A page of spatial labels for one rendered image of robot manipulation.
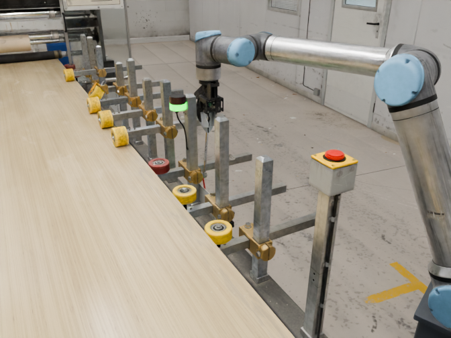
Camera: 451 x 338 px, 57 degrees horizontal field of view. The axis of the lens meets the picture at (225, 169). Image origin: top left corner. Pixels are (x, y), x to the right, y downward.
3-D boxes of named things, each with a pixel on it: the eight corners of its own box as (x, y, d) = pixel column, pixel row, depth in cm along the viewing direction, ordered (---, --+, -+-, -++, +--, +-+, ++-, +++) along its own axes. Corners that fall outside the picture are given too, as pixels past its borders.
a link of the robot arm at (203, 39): (209, 33, 137) (188, 30, 143) (209, 70, 142) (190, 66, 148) (228, 30, 143) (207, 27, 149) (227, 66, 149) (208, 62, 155)
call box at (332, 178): (331, 180, 94) (335, 148, 91) (354, 192, 89) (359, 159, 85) (307, 186, 91) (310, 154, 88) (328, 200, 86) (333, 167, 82)
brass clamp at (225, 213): (218, 202, 155) (218, 191, 152) (235, 220, 144) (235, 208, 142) (203, 207, 152) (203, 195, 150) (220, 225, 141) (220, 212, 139)
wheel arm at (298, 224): (323, 218, 143) (324, 208, 141) (329, 223, 140) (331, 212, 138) (210, 255, 124) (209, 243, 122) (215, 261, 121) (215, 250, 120)
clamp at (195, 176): (189, 169, 173) (188, 158, 170) (203, 182, 162) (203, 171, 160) (176, 172, 170) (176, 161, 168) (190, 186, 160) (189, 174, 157)
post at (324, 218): (313, 327, 112) (331, 180, 92) (325, 340, 108) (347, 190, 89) (299, 333, 110) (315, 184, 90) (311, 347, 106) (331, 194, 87)
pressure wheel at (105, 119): (109, 106, 193) (113, 119, 190) (109, 117, 199) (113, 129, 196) (96, 108, 191) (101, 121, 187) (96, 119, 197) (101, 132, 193)
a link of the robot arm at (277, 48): (458, 45, 111) (258, 26, 152) (443, 52, 103) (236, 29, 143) (448, 88, 116) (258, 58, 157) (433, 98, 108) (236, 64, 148)
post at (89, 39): (100, 101, 312) (90, 35, 291) (101, 102, 309) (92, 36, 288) (95, 102, 311) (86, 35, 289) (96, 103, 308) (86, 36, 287)
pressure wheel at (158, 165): (166, 180, 168) (164, 155, 163) (174, 189, 162) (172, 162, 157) (147, 185, 165) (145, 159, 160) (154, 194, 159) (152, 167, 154)
